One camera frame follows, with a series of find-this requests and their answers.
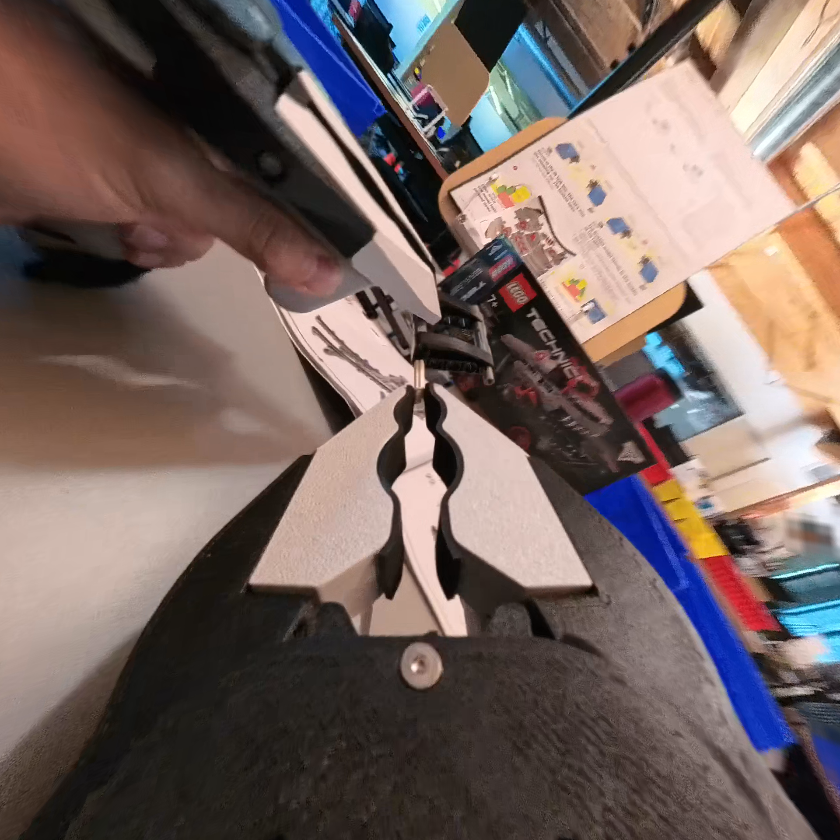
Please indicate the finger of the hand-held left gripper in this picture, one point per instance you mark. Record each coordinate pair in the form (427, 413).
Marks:
(367, 172)
(400, 275)

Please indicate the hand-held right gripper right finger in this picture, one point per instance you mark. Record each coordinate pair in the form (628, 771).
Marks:
(512, 525)

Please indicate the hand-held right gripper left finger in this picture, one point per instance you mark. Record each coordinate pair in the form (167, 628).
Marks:
(328, 518)

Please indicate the black toy beam assembly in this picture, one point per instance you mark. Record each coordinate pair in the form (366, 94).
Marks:
(453, 354)

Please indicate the white toy axle pin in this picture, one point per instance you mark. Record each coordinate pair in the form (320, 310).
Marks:
(417, 377)

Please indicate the grey desk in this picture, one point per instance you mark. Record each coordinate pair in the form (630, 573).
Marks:
(131, 525)

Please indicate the person's left hand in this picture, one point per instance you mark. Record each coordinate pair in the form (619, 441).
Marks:
(98, 144)

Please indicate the brown cardboard sheet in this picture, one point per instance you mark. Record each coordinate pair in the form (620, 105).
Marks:
(453, 79)

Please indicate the black toy car box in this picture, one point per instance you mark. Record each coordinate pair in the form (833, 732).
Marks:
(558, 407)

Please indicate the yellow plastic bins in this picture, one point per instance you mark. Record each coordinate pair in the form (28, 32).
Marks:
(689, 518)

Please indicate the black monitor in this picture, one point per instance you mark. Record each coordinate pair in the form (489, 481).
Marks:
(489, 33)

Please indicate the maroon cylinder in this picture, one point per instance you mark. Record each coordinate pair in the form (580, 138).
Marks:
(646, 394)

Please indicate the red plastic bins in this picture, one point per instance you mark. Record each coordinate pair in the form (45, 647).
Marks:
(741, 590)

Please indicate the clipboard with instruction sheet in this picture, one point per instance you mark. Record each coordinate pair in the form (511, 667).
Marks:
(656, 197)

